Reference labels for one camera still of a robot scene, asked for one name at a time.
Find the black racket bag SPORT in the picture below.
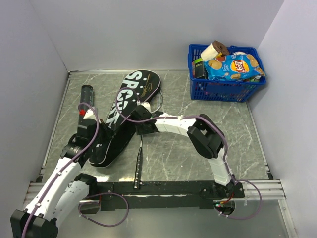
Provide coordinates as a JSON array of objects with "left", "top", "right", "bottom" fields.
[{"left": 89, "top": 70, "right": 161, "bottom": 168}]

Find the black shuttlecock tube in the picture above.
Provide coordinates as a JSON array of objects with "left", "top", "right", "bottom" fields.
[{"left": 77, "top": 84, "right": 95, "bottom": 129}]

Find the white badminton racket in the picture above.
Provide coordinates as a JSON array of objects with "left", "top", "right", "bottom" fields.
[
  {"left": 150, "top": 90, "right": 163, "bottom": 113},
  {"left": 133, "top": 135, "right": 143, "bottom": 189}
]

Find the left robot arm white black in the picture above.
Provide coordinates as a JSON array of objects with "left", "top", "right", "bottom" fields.
[{"left": 10, "top": 118, "right": 106, "bottom": 238}]

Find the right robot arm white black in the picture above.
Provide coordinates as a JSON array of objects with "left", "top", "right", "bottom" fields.
[{"left": 130, "top": 106, "right": 235, "bottom": 197}]

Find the blue plastic basket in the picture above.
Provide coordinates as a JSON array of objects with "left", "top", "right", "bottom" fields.
[{"left": 187, "top": 44, "right": 266, "bottom": 103}]

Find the black green box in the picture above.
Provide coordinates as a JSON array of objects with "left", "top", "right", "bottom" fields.
[{"left": 193, "top": 58, "right": 208, "bottom": 79}]

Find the cream brown snack package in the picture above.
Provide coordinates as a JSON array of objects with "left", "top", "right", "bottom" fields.
[{"left": 201, "top": 40, "right": 229, "bottom": 61}]

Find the blue chips bag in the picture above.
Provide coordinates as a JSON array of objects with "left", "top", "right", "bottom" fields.
[{"left": 204, "top": 54, "right": 265, "bottom": 81}]

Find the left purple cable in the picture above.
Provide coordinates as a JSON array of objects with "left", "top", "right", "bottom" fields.
[{"left": 24, "top": 103, "right": 100, "bottom": 238}]

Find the purple cable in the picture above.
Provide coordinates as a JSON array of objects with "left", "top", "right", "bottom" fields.
[
  {"left": 115, "top": 87, "right": 263, "bottom": 221},
  {"left": 24, "top": 103, "right": 100, "bottom": 238}
]

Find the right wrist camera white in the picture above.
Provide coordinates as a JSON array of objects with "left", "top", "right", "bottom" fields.
[{"left": 137, "top": 101, "right": 151, "bottom": 112}]

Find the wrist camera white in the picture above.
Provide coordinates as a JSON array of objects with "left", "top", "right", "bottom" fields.
[
  {"left": 137, "top": 101, "right": 151, "bottom": 112},
  {"left": 79, "top": 109, "right": 97, "bottom": 124}
]

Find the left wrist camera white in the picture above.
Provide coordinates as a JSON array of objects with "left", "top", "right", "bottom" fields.
[{"left": 79, "top": 109, "right": 97, "bottom": 124}]

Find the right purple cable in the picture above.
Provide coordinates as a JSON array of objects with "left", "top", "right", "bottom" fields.
[{"left": 115, "top": 87, "right": 263, "bottom": 221}]

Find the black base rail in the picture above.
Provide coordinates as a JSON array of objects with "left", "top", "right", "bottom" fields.
[{"left": 80, "top": 180, "right": 245, "bottom": 211}]

